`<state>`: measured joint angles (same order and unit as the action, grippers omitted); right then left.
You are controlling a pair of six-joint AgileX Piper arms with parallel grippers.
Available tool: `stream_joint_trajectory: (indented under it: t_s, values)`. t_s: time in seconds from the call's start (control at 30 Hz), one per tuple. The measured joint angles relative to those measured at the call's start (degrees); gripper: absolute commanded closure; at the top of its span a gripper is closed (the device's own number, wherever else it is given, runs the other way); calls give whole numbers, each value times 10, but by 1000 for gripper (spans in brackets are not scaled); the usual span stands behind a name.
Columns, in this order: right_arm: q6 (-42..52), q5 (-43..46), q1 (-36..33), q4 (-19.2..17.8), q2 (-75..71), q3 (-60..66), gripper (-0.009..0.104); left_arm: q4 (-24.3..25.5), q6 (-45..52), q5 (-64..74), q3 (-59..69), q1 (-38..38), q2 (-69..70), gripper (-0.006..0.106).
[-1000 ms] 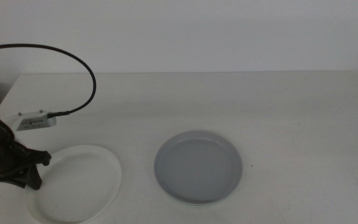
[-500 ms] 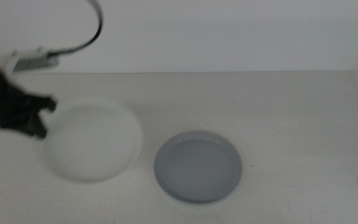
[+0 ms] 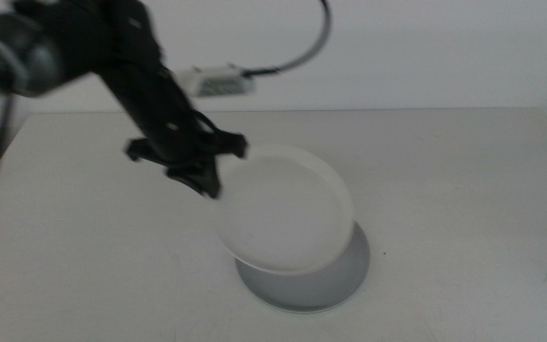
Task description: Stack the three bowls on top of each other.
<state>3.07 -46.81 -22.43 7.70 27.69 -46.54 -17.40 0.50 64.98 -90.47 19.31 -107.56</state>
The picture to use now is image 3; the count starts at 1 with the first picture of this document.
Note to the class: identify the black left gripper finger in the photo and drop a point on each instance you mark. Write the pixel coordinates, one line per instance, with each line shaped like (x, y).
(213, 176)
(190, 176)

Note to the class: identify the white shallow bowl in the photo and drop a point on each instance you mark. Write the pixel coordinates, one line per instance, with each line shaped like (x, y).
(283, 214)

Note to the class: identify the grey shallow bowl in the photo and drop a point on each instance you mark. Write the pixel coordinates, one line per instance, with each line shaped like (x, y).
(340, 280)

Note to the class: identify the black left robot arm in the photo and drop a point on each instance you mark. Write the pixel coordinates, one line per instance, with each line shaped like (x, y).
(64, 43)

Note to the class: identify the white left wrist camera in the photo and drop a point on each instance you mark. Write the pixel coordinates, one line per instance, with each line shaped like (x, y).
(216, 83)

